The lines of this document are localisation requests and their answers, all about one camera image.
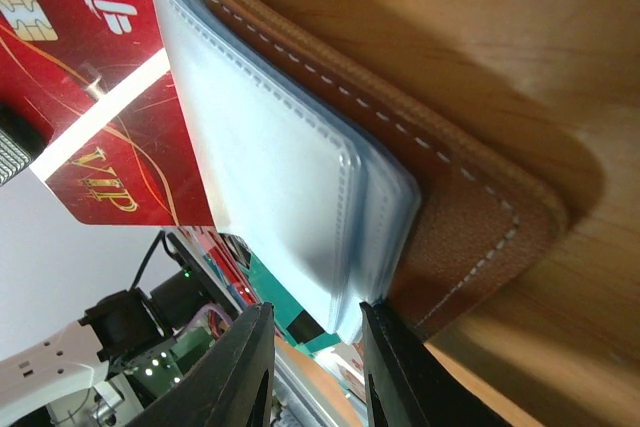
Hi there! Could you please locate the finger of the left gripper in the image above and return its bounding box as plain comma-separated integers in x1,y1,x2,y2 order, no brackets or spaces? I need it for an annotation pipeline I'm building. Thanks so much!
1,104,47,186

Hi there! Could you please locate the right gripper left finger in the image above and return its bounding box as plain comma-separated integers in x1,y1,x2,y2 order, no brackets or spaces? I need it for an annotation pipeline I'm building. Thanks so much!
129,303,275,427

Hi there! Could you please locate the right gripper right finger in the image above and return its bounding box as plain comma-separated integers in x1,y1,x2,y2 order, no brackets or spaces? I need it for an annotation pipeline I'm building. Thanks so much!
360,302,509,426

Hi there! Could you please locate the red vip card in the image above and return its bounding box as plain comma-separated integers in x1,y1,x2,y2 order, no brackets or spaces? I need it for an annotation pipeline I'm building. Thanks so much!
1,0,213,227

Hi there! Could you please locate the brown leather card holder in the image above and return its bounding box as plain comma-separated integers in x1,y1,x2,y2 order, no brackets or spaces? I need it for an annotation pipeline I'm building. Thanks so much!
154,0,568,344

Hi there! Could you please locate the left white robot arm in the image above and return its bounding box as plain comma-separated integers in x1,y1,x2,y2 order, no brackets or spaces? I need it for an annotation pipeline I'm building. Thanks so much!
1,228,239,426

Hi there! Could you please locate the white card centre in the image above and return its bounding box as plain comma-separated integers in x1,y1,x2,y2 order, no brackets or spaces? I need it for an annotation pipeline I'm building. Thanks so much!
313,343,366,403

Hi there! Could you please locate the teal card black stripe centre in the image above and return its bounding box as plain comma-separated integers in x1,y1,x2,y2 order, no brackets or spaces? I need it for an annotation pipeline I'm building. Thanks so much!
244,254,341,355

